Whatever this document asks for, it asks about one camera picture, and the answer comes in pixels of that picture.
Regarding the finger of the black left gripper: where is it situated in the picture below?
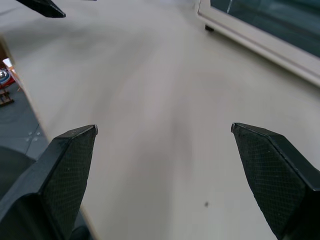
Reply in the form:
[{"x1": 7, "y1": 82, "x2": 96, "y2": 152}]
[{"x1": 15, "y1": 0, "x2": 67, "y2": 19}]

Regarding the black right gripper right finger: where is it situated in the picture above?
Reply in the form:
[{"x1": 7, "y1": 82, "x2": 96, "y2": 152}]
[{"x1": 230, "y1": 122, "x2": 320, "y2": 240}]

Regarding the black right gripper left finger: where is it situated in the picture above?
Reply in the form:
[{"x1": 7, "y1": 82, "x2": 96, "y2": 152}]
[{"x1": 0, "y1": 124, "x2": 99, "y2": 240}]

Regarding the white appliance with glass door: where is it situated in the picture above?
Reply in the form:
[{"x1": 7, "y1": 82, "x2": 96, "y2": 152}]
[{"x1": 194, "y1": 0, "x2": 320, "y2": 88}]

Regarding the red and silver round object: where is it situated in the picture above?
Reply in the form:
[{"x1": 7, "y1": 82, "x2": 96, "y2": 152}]
[{"x1": 0, "y1": 57, "x2": 16, "y2": 91}]

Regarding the dark wooden stand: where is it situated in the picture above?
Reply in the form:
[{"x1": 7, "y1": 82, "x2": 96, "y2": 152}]
[{"x1": 0, "y1": 87, "x2": 15, "y2": 108}]

